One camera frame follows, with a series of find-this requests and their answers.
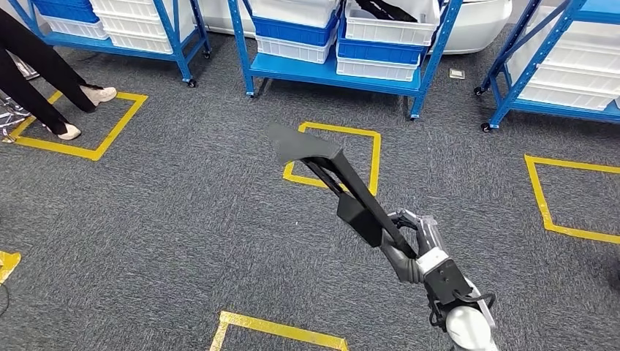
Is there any person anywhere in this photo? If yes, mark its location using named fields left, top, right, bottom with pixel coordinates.
left=0, top=7, right=118, bottom=141

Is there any silver braided cable bundle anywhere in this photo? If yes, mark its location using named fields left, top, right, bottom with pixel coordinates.
left=0, top=91, right=32, bottom=143

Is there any yellow floor tape square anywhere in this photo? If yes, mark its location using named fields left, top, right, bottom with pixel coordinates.
left=524, top=154, right=620, bottom=246
left=209, top=311, right=349, bottom=351
left=283, top=121, right=382, bottom=197
left=2, top=90, right=148, bottom=162
left=0, top=251, right=23, bottom=285

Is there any black plastic car trim part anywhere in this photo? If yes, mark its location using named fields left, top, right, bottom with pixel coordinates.
left=266, top=122, right=421, bottom=263
left=355, top=0, right=418, bottom=23

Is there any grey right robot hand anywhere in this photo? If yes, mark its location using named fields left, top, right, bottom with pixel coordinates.
left=381, top=209, right=447, bottom=273

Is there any blue steel shelf rack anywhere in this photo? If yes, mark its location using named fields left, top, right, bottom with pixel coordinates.
left=226, top=0, right=464, bottom=121
left=7, top=0, right=213, bottom=89
left=473, top=0, right=620, bottom=132

